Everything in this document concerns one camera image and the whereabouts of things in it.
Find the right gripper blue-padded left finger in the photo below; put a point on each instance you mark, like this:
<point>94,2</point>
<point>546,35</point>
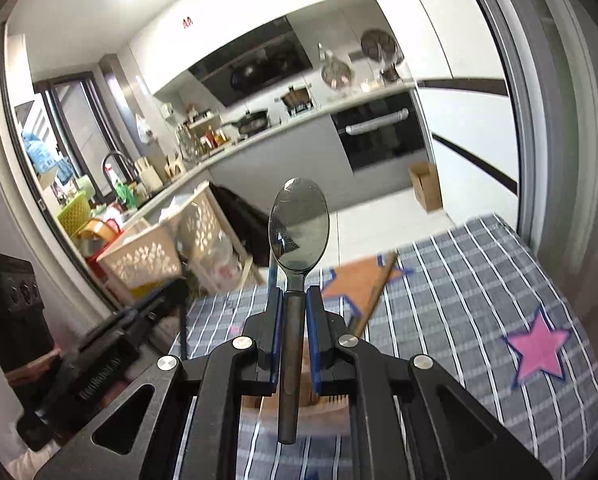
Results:
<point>179,419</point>

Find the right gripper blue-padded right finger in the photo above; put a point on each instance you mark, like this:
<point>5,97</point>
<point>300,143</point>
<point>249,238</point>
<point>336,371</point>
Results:
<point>409,419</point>

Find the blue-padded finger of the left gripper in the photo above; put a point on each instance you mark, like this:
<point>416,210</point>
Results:
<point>139,320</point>

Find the metal spoon black handle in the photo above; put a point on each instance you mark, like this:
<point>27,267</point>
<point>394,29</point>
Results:
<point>298,236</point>

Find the wooden chopstick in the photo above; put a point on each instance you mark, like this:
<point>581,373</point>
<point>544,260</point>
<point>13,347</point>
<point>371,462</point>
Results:
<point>360,323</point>

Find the blue patterned chopstick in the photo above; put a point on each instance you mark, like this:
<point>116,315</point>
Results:
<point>272,274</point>

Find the kitchen faucet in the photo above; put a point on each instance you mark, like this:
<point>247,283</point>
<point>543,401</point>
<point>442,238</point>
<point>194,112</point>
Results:
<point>119,168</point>

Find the person's left hand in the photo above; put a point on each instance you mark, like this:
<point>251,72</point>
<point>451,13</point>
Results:
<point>29,462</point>

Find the beige plastic storage cart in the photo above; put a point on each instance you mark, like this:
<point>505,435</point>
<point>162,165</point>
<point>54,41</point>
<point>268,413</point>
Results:
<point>193,238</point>

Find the pink utensil holder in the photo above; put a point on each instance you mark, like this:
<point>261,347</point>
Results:
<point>322,416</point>

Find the grey checked tablecloth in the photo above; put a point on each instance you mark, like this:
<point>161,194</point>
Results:
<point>463,292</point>

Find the black hanging bag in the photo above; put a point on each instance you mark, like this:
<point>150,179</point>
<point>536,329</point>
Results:
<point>248,222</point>

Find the black wok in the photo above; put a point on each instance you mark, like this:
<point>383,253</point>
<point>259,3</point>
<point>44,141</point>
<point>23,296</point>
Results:
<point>251,123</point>

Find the cardboard box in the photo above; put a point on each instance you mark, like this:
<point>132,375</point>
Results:
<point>425,182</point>

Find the brown cooking pot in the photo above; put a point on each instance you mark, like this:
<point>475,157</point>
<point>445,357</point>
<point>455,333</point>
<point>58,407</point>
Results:
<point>297,100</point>

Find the black built-in oven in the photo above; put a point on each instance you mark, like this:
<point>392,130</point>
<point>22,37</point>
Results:
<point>379,130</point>

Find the black range hood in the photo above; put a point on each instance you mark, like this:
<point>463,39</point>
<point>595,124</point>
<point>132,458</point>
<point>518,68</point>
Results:
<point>252,62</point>

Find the white refrigerator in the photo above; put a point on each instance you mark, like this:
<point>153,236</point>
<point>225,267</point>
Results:
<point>450,53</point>

